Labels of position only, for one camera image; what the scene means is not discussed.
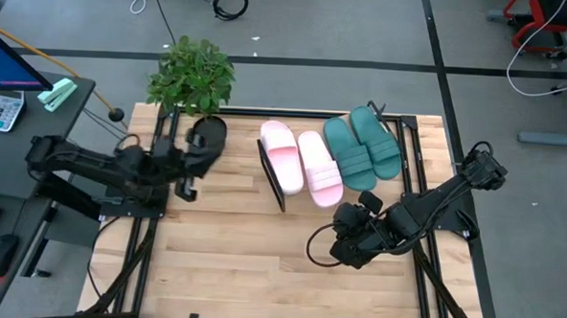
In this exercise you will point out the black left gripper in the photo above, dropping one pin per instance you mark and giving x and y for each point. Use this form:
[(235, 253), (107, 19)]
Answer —
[(187, 164)]

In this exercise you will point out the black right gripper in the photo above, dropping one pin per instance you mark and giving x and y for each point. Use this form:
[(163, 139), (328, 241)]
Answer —
[(366, 234)]

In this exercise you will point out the black metal shoe shelf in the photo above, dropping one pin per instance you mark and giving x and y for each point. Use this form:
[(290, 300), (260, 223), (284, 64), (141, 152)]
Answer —
[(271, 177)]

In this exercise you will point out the pink rubber slide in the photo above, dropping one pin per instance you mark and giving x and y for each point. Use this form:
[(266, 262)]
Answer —
[(283, 159), (320, 172)]

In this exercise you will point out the teal rubber slide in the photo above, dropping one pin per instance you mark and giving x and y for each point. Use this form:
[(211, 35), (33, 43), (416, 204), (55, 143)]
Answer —
[(377, 144), (350, 157)]

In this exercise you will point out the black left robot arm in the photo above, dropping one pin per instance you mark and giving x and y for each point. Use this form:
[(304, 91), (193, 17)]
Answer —
[(96, 163)]

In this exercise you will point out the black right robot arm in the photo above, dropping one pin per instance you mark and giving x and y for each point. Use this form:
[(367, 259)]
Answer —
[(435, 204)]

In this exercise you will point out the black plant pot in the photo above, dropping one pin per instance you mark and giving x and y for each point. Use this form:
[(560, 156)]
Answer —
[(215, 127)]

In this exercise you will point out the green leafy plant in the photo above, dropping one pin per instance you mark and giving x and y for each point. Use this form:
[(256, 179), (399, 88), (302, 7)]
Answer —
[(191, 73)]

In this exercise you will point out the mint green stapler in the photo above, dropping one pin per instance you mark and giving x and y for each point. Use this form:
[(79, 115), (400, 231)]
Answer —
[(58, 94)]

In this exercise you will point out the yellow pole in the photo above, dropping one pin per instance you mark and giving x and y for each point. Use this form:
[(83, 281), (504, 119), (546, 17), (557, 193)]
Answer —
[(53, 60)]

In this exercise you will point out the black desk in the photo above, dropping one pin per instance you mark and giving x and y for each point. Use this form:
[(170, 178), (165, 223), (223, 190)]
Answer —
[(0, 166)]

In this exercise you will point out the grey table leg base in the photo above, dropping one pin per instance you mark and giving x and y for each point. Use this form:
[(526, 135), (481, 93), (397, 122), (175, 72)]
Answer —
[(553, 138)]

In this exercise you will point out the computer monitor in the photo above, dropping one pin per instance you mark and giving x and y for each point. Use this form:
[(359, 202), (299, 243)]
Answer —
[(5, 65)]

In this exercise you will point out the black computer mouse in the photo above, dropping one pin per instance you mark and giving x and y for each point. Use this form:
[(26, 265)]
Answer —
[(0, 256)]

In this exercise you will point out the red and black chair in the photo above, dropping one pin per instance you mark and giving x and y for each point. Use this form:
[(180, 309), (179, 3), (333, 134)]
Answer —
[(534, 12)]

